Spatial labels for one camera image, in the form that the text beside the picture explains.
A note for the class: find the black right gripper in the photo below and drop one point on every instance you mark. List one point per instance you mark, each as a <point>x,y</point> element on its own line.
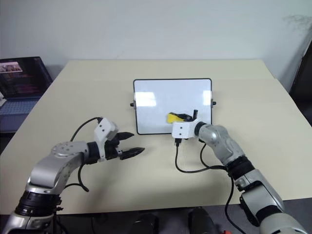
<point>190,119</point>

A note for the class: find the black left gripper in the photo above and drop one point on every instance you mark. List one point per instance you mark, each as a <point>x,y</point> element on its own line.
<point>112,150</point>

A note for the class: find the yellow and black eraser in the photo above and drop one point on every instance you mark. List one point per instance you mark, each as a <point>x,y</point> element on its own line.
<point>171,118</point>

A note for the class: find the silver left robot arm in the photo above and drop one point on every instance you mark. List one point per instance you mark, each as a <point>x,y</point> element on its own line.
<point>53,168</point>

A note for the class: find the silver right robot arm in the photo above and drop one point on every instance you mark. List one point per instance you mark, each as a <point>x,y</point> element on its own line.
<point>219,139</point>

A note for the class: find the black framed whiteboard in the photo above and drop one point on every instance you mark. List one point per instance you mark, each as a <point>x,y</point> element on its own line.
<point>170,97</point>

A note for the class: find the dark rounded shape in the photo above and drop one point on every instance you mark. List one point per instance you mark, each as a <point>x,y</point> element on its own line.
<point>201,220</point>
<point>145,223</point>

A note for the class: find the large dark panel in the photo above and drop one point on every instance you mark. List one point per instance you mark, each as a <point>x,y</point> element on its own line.
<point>303,87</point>

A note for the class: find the small red object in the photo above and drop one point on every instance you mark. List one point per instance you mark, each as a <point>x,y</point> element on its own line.
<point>226,232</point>

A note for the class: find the open blue laptop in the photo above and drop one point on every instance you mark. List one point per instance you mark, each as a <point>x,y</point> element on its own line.
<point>19,83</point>

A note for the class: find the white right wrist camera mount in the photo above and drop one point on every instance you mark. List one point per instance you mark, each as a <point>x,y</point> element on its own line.
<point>181,129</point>

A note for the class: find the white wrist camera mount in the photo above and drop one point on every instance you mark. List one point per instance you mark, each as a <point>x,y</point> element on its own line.
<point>104,128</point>
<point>181,129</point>

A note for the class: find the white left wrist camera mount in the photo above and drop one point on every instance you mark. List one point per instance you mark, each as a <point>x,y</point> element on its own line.
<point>104,128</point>

